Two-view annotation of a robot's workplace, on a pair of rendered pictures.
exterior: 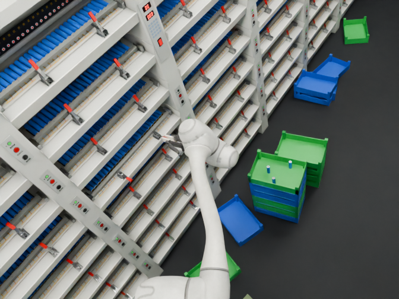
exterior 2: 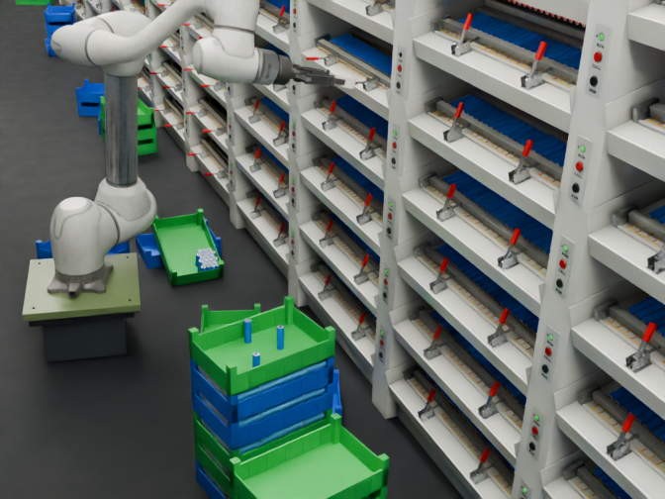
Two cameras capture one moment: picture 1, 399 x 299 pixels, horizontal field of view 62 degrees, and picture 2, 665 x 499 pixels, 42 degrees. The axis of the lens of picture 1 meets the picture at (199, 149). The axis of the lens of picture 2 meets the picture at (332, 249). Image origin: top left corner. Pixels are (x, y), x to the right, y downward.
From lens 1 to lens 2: 267 cm
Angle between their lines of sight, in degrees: 76
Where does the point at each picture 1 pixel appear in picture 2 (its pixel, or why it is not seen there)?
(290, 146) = (343, 478)
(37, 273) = (267, 26)
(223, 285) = (74, 35)
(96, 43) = not seen: outside the picture
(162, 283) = (127, 16)
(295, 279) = (113, 422)
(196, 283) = (98, 24)
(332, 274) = (63, 467)
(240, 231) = not seen: hidden behind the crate
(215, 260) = (100, 33)
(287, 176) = (241, 362)
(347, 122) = not seen: outside the picture
